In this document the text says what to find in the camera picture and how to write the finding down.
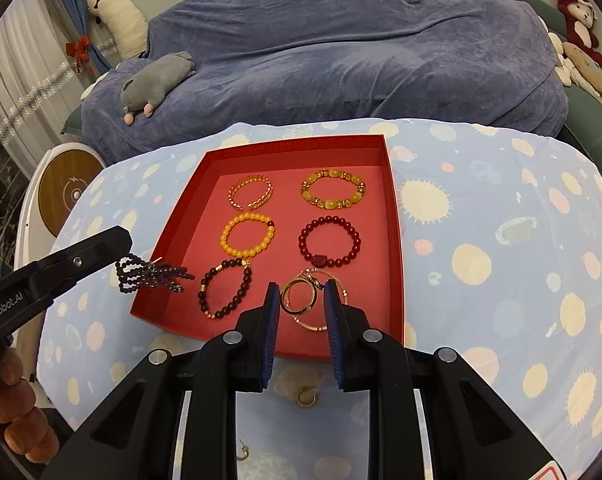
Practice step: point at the person's left hand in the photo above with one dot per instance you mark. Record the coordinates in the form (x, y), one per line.
(11, 400)

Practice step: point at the gold leaf pattern bangle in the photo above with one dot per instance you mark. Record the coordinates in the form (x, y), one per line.
(266, 195)

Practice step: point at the blue curtain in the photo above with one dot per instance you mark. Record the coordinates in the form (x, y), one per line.
(81, 0)

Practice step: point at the white sheer curtain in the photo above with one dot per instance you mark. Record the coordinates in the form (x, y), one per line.
(21, 70)

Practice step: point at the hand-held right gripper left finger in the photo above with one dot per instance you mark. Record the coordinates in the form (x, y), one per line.
(271, 330)

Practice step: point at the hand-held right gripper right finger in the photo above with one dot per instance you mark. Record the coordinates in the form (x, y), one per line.
(333, 330)

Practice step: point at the red cardboard box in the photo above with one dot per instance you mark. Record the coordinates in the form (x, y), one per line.
(281, 200)

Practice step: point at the white plush toy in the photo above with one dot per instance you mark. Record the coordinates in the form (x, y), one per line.
(561, 65)

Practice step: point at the red curtain bow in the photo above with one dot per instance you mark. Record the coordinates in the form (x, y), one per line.
(78, 52)

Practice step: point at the thin rose gold bangle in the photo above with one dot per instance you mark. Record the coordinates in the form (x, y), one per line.
(315, 327)

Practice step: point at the plain gold bangle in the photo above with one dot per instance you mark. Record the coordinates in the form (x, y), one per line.
(297, 312)

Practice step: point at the white round wood-top device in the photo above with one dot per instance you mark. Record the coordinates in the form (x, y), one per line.
(61, 185)

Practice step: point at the red plush monkey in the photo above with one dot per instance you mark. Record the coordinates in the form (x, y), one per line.
(578, 25)

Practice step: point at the white plush cow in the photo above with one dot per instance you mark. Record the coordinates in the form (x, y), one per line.
(123, 20)

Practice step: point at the grey plush mouse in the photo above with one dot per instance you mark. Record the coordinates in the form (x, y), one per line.
(156, 80)

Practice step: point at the dark green bed frame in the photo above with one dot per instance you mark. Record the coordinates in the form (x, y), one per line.
(591, 120)

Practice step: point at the blue-grey blanket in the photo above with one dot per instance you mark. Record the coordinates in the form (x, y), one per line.
(331, 60)

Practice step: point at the brown cookie plush pillow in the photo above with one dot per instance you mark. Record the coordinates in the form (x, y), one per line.
(588, 70)

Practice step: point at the small gold hoop earring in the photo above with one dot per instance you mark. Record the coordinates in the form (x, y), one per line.
(301, 402)
(241, 456)

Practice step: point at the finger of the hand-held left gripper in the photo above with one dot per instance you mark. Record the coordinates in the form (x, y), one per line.
(91, 255)

